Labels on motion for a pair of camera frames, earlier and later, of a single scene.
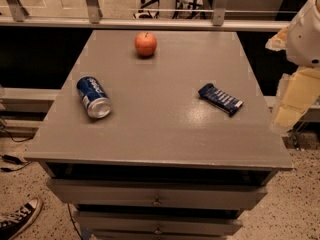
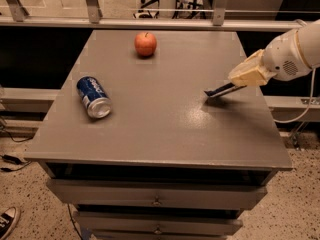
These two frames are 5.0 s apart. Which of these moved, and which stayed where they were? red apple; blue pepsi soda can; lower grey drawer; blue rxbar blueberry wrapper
Moved: blue rxbar blueberry wrapper
Stayed: red apple; lower grey drawer; blue pepsi soda can
